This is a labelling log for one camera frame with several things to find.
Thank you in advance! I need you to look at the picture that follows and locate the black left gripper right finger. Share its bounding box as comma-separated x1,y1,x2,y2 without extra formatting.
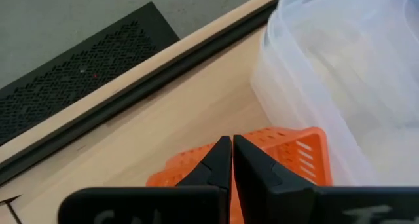
232,134,419,224

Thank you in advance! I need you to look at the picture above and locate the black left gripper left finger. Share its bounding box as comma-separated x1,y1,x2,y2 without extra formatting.
58,135,233,224

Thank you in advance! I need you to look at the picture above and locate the orange plastic basket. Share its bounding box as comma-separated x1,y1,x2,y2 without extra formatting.
145,126,333,224

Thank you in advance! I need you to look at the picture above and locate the clear plastic basket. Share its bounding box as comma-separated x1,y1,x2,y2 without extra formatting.
253,0,419,187
250,0,419,187
261,0,419,187

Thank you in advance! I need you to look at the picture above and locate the black floor vent grille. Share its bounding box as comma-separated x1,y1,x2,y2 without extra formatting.
0,1,181,147

